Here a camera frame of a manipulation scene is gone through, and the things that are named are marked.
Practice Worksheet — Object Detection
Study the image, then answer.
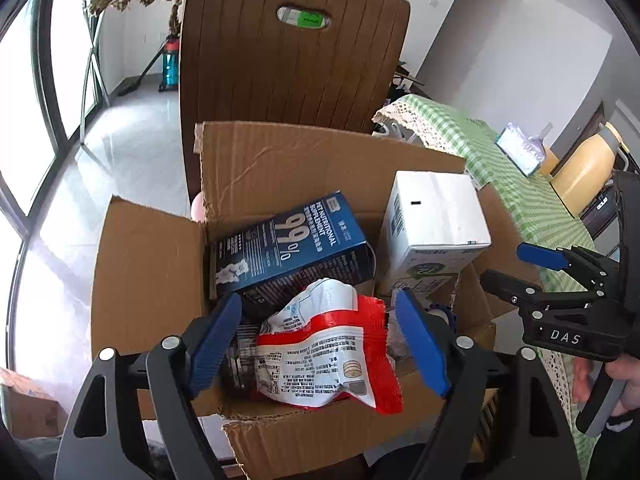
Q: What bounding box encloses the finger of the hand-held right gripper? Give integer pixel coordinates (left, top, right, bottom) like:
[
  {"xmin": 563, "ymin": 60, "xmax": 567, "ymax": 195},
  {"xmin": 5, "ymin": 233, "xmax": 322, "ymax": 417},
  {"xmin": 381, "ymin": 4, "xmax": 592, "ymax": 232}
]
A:
[
  {"xmin": 517, "ymin": 242, "xmax": 621, "ymax": 293},
  {"xmin": 480, "ymin": 269, "xmax": 551, "ymax": 311}
]

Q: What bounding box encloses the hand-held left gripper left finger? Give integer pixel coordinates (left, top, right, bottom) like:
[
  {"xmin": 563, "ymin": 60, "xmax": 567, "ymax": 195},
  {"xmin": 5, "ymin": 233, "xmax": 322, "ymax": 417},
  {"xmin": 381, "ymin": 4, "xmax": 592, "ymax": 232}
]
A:
[{"xmin": 54, "ymin": 292, "xmax": 243, "ymax": 480}]

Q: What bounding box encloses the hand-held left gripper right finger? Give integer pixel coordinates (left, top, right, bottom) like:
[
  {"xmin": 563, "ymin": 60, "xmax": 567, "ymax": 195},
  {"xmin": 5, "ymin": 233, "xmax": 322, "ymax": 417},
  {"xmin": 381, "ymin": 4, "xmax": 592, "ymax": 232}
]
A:
[{"xmin": 395, "ymin": 289, "xmax": 583, "ymax": 480}]

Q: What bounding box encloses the red white snack bag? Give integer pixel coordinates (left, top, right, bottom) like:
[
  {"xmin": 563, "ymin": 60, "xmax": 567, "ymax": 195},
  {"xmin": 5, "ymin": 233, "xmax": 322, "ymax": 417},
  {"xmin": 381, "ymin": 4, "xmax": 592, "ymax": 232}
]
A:
[{"xmin": 255, "ymin": 278, "xmax": 405, "ymax": 415}]

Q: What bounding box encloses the brown cardboard box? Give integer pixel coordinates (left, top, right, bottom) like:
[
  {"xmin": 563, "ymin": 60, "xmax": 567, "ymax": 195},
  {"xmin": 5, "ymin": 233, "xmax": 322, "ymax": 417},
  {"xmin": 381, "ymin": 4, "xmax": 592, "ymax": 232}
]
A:
[{"xmin": 91, "ymin": 121, "xmax": 543, "ymax": 480}]

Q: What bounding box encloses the white milk carton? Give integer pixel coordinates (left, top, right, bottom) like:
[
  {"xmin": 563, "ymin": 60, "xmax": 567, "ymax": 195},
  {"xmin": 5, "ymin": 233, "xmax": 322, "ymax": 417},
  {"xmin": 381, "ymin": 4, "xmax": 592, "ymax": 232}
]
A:
[{"xmin": 376, "ymin": 170, "xmax": 492, "ymax": 306}]

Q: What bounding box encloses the dark blue carton box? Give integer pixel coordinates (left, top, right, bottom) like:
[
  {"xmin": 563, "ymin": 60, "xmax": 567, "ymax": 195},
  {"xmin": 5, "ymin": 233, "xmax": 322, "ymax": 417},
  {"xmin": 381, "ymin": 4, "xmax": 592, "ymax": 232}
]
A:
[{"xmin": 210, "ymin": 191, "xmax": 377, "ymax": 311}]

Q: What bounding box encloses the person's right forearm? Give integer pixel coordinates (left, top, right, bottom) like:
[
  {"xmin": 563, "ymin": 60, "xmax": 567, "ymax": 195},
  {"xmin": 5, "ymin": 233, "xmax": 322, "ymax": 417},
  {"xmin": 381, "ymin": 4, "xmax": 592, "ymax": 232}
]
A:
[{"xmin": 597, "ymin": 412, "xmax": 640, "ymax": 480}]

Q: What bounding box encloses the person's right hand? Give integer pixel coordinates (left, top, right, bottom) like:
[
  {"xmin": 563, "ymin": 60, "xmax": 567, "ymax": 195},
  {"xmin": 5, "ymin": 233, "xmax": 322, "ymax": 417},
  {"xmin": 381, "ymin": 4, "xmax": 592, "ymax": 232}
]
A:
[{"xmin": 572, "ymin": 357, "xmax": 640, "ymax": 418}]

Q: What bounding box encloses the yellow round container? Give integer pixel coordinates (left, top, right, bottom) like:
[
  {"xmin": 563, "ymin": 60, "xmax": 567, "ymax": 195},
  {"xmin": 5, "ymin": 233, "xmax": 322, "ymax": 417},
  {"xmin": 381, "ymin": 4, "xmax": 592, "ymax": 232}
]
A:
[{"xmin": 537, "ymin": 147, "xmax": 561, "ymax": 178}]

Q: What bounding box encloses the yellow thermos jug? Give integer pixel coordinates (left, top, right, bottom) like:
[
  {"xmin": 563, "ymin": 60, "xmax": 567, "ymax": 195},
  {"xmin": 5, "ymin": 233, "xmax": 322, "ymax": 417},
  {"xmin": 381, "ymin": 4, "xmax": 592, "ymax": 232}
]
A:
[{"xmin": 552, "ymin": 122, "xmax": 628, "ymax": 218}]

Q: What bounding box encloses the green checked tablecloth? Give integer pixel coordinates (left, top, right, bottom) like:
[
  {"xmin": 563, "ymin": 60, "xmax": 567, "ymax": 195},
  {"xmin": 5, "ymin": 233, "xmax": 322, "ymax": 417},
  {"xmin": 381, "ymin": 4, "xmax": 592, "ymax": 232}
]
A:
[{"xmin": 372, "ymin": 94, "xmax": 626, "ymax": 480}]

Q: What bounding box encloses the purple tissue box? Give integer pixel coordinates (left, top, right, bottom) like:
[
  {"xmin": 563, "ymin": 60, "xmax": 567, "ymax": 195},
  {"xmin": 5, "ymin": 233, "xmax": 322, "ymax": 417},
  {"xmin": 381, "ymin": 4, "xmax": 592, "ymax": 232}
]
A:
[{"xmin": 496, "ymin": 121, "xmax": 551, "ymax": 177}]

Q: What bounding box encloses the small cardboard box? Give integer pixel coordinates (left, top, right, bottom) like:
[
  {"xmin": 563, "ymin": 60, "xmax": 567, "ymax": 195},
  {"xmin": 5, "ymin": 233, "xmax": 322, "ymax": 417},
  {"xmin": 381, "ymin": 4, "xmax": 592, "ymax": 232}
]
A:
[{"xmin": 0, "ymin": 367, "xmax": 71, "ymax": 441}]

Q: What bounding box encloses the black broom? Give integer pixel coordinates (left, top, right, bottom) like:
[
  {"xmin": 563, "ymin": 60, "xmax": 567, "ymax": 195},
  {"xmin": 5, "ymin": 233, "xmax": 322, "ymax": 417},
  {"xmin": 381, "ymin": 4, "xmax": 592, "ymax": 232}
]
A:
[{"xmin": 118, "ymin": 42, "xmax": 168, "ymax": 97}]

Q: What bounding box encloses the brown slatted chair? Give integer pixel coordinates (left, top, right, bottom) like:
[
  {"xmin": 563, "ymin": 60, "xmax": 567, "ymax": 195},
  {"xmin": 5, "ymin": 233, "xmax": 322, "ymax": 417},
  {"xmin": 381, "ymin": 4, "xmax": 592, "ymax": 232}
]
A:
[{"xmin": 179, "ymin": 0, "xmax": 412, "ymax": 201}]

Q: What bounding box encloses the blue red canister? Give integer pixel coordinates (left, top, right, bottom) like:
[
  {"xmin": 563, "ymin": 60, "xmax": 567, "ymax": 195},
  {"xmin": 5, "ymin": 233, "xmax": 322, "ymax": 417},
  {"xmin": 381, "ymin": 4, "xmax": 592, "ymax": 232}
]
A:
[{"xmin": 161, "ymin": 34, "xmax": 181, "ymax": 90}]

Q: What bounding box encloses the metal drying rack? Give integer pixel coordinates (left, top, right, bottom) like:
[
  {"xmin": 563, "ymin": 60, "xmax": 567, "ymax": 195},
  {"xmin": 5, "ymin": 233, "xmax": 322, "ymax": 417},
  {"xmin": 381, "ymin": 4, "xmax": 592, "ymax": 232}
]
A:
[{"xmin": 80, "ymin": 0, "xmax": 191, "ymax": 146}]

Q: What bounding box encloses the black window frame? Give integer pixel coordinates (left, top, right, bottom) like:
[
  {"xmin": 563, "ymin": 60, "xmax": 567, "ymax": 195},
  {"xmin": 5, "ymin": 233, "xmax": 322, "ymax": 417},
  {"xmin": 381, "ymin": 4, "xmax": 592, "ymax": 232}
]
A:
[{"xmin": 0, "ymin": 0, "xmax": 108, "ymax": 261}]

